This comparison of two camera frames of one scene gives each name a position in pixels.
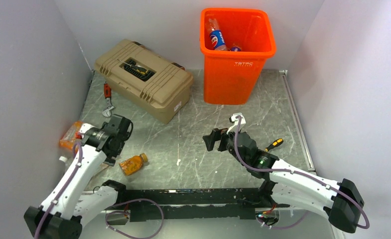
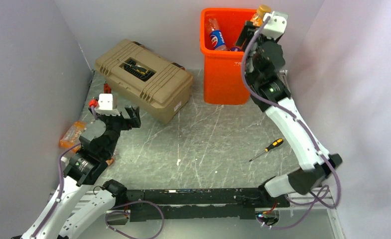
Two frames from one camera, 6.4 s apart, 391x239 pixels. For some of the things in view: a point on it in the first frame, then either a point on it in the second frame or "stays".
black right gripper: (215, 135) -> (245, 34)
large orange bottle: (71, 136) stays
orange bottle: (133, 164) -> (257, 19)
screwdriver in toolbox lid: (137, 68) stays
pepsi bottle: (216, 36) stays
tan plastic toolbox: (165, 94) stays
